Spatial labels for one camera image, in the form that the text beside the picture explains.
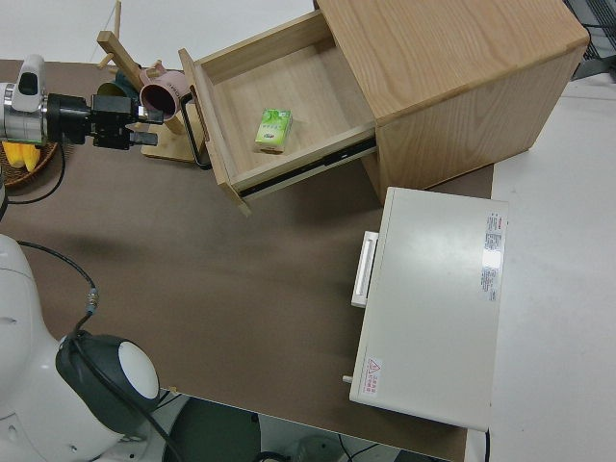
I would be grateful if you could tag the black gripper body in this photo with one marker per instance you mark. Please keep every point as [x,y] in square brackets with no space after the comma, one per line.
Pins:
[113,120]

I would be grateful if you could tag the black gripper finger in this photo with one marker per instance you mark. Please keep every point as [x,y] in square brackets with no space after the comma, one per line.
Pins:
[143,138]
[150,115]

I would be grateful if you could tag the light wooden drawer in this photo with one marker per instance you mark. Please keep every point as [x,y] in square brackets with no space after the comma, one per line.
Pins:
[308,96]

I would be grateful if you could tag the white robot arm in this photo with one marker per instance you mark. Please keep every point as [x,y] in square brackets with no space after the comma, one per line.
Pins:
[19,298]

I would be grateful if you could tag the light wooden drawer cabinet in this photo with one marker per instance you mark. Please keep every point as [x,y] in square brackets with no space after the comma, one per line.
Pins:
[457,86]

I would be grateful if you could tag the wooden mug tree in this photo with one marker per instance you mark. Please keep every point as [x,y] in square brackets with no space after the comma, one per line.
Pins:
[168,144]

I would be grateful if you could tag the pink mug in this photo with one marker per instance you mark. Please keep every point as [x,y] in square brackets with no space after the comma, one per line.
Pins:
[161,91]

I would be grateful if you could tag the dark teal mug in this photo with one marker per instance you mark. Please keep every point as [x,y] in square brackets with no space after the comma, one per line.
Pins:
[120,84]

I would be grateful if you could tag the brown wicker basket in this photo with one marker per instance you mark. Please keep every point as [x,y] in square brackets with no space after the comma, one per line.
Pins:
[43,163]

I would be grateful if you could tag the green tissue pack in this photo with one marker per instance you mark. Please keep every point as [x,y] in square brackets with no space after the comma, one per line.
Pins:
[273,130]

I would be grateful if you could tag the brown table mat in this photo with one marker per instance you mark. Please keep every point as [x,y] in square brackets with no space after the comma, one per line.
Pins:
[216,289]

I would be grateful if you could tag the white toaster oven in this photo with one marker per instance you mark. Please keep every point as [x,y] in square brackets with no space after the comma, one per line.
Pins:
[428,313]

